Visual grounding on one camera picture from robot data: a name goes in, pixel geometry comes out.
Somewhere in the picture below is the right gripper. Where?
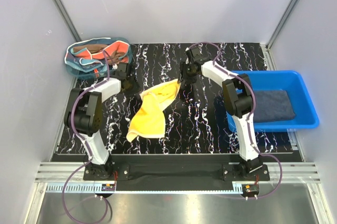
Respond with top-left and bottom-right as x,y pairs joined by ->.
177,62 -> 197,85

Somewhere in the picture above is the yellow towel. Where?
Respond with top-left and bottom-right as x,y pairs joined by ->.
126,79 -> 181,142

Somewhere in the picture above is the dark blue towel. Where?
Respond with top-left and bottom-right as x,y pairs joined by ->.
253,90 -> 296,123

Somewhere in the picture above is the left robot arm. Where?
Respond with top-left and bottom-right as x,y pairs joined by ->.
64,63 -> 140,180

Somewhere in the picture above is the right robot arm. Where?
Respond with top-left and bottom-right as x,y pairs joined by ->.
179,45 -> 263,180

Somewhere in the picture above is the brown towel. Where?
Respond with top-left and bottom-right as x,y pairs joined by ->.
71,42 -> 130,65

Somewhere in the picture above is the orange towel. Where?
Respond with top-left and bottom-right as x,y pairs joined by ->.
73,41 -> 129,60

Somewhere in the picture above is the teal mesh laundry basket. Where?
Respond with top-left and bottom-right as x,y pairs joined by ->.
64,37 -> 132,80

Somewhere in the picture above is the black marbled table mat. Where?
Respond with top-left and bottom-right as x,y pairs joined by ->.
55,43 -> 293,155

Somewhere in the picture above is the blue plastic bin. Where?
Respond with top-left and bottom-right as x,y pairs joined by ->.
235,71 -> 319,132

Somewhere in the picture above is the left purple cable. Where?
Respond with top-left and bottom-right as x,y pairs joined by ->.
62,50 -> 118,222

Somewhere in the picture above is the purple cable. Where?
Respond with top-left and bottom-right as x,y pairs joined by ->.
62,50 -> 118,222
189,41 -> 284,198

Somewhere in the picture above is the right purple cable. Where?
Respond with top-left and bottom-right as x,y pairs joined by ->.
189,41 -> 284,198

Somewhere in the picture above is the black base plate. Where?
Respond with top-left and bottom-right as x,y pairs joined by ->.
83,154 -> 270,193

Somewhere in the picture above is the aluminium frame rail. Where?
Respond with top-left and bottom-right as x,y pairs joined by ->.
35,162 -> 320,183

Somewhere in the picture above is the slotted cable duct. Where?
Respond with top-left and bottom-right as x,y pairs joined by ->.
46,182 -> 255,194

